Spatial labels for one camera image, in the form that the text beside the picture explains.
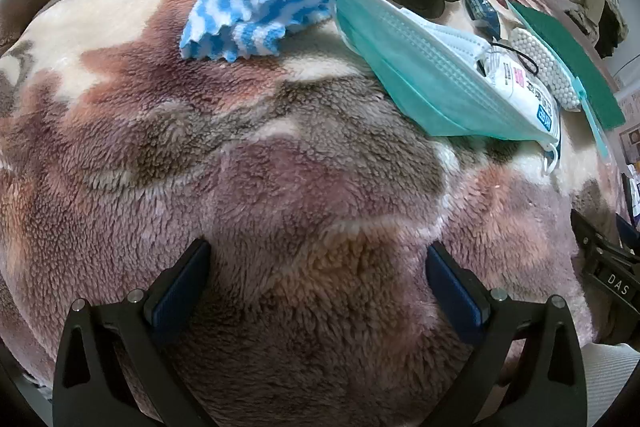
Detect blue wet wipe packet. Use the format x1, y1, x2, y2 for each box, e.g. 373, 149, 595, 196
464, 0, 503, 32

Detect clear zip bag cotton swabs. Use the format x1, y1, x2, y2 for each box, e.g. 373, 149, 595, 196
502, 0, 611, 160

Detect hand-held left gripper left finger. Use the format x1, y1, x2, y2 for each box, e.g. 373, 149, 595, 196
51, 238, 223, 427

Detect person's white ribbed clothing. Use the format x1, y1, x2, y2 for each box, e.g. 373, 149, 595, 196
582, 341, 640, 427

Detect floral plush blanket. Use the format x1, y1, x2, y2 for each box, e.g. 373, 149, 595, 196
0, 0, 626, 427

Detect green scouring pad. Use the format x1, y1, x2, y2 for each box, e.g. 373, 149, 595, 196
505, 0, 627, 130

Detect green face mask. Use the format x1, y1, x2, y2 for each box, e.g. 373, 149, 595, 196
330, 0, 561, 152

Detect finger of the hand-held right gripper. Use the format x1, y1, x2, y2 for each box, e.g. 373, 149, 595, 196
616, 213, 640, 255
571, 209, 618, 260

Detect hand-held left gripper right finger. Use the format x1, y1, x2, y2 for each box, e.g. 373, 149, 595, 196
425, 240, 589, 427

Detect packaged white face mask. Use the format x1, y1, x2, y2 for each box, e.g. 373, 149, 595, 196
400, 7, 563, 172

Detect pile of clothes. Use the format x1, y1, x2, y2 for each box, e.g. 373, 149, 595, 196
542, 0, 630, 60

